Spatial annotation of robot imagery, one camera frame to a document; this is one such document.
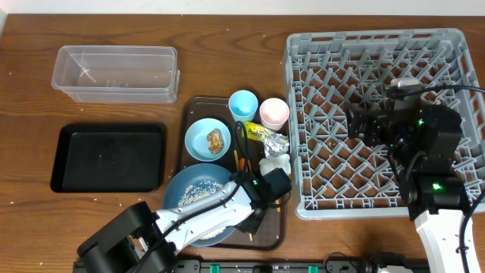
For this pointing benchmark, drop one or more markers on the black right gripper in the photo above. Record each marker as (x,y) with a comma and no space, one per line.
(376,120)

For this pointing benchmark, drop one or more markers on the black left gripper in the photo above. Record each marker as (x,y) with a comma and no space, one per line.
(252,230)

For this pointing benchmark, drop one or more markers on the white napkin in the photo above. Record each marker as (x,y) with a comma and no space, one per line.
(267,165)

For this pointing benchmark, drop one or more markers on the orange carrot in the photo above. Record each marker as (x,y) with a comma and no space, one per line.
(245,165)

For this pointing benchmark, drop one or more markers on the white rice pile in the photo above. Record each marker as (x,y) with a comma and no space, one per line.
(199,191)

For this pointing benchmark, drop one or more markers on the dark blue plate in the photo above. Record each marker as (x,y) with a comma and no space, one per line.
(200,200)

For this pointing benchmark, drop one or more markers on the brown food scrap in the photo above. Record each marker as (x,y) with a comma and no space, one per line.
(215,141)

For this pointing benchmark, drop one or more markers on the yellow foil snack wrapper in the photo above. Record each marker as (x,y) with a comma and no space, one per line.
(275,144)

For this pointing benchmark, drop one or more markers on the light blue bowl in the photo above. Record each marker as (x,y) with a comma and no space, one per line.
(198,145)

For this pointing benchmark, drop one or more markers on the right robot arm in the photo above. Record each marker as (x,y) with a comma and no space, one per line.
(422,139)

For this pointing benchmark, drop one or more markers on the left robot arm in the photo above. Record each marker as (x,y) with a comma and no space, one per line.
(139,240)

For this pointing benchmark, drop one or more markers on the grey dishwasher rack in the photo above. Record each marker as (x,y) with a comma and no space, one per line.
(337,177)

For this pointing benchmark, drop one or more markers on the wooden chopstick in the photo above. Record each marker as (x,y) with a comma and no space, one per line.
(278,205)
(237,169)

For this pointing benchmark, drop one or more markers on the pink cup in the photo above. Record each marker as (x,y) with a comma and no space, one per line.
(274,113)

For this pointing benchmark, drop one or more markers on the brown serving tray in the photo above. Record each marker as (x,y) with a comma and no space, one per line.
(272,229)

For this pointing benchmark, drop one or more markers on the light blue cup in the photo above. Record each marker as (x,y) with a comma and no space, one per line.
(243,105)

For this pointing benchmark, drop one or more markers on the black tray bin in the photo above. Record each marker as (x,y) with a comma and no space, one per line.
(109,158)

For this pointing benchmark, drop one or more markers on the clear plastic bin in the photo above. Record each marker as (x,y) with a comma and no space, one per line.
(117,73)

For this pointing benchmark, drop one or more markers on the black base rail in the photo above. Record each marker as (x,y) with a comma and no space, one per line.
(195,266)

